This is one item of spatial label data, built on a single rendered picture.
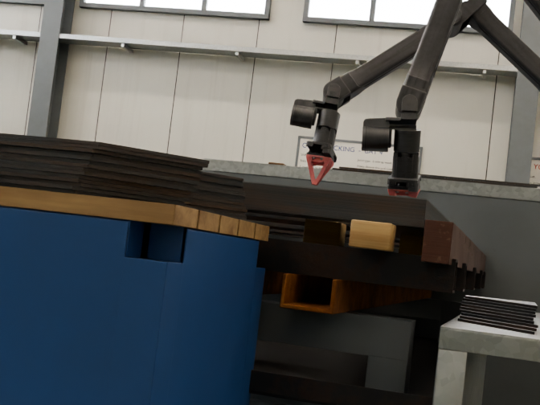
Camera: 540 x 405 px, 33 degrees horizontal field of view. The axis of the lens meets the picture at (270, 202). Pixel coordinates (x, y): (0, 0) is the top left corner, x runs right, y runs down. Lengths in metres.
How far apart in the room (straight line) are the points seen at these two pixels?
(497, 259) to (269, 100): 8.89
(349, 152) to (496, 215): 8.49
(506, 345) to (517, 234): 1.68
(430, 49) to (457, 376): 0.97
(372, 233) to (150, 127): 10.74
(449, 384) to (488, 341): 0.08
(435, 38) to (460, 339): 0.95
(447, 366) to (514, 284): 1.67
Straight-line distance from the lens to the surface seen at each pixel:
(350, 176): 3.01
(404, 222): 1.37
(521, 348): 1.29
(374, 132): 2.01
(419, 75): 2.05
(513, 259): 2.95
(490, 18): 2.58
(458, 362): 1.29
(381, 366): 1.42
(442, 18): 2.10
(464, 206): 2.96
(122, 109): 12.19
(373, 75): 2.47
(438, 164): 11.32
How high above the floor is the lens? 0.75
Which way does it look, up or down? 3 degrees up
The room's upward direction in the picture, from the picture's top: 7 degrees clockwise
